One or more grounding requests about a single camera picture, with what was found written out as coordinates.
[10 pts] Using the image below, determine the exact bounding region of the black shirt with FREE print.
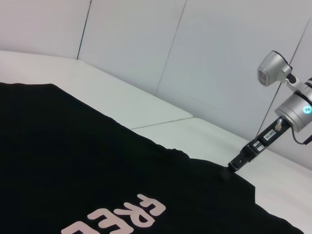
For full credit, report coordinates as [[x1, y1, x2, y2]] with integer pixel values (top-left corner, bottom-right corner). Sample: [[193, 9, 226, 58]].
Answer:
[[0, 82, 304, 234]]

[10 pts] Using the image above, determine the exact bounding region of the right arm cable with plug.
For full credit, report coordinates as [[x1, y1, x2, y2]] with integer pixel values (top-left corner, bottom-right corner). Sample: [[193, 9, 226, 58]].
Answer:
[[274, 117, 312, 146]]

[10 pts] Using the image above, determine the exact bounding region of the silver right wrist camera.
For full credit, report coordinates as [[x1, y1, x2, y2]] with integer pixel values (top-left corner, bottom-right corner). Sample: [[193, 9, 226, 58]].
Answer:
[[257, 50, 298, 87]]

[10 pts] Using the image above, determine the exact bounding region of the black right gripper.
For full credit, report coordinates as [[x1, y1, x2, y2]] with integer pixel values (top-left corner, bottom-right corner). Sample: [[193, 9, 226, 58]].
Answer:
[[218, 117, 293, 181]]

